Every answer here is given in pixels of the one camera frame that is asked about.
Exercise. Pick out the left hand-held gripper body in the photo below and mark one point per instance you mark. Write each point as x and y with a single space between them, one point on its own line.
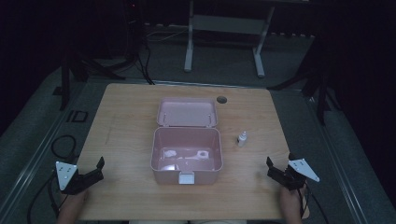
66 174

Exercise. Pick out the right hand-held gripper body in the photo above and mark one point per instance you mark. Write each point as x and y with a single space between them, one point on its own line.
295 174

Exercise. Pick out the person's right hand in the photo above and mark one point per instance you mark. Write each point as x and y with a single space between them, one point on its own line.
291 205

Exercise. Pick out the person's left hand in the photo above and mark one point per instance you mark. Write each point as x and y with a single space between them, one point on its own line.
72 207

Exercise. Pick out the small white dropper bottle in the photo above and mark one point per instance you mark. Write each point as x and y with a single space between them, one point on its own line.
242 140

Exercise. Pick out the white tape roll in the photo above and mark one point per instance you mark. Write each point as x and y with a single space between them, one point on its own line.
203 154

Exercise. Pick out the round white pad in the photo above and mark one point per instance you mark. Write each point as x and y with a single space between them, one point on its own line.
168 168

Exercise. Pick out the crumpled white packet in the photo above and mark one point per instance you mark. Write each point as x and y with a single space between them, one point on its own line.
170 153

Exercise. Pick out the pink plastic storage box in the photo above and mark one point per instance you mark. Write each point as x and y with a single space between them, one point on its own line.
186 140

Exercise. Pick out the black tripod stand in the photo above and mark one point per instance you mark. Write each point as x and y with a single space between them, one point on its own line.
81 67
314 81

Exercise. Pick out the white metal desk frame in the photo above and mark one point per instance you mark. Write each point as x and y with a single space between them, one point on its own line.
227 26

